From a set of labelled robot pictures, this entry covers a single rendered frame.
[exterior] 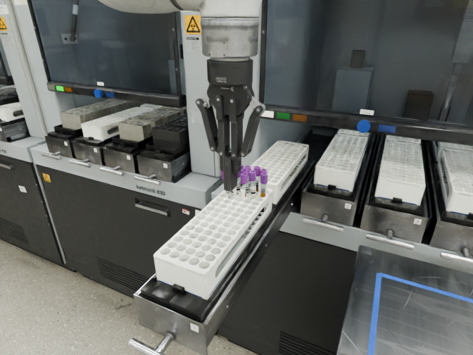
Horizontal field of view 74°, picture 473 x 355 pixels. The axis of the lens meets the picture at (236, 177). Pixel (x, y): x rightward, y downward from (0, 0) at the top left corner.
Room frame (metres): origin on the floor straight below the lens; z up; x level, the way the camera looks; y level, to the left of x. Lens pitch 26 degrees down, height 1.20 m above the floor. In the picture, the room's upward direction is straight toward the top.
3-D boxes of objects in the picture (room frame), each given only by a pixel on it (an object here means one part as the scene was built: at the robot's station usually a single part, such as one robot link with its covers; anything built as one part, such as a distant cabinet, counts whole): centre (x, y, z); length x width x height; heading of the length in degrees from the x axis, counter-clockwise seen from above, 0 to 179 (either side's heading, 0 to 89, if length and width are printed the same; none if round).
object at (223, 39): (0.54, 0.01, 1.18); 0.09 x 0.09 x 0.06
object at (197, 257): (0.51, 0.03, 0.83); 0.30 x 0.10 x 0.06; 154
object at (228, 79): (0.54, 0.01, 1.10); 0.08 x 0.07 x 0.09; 64
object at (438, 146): (1.00, -0.72, 0.83); 0.30 x 0.10 x 0.06; 154
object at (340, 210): (0.97, -0.37, 0.78); 0.73 x 0.14 x 0.09; 154
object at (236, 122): (0.54, 0.00, 1.03); 0.04 x 0.01 x 0.11; 154
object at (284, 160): (0.79, -0.11, 0.83); 0.30 x 0.10 x 0.06; 154
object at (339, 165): (0.85, -0.31, 0.83); 0.30 x 0.10 x 0.06; 154
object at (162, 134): (1.01, 0.23, 0.85); 0.12 x 0.02 x 0.06; 64
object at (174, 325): (0.63, -0.03, 0.78); 0.73 x 0.14 x 0.09; 154
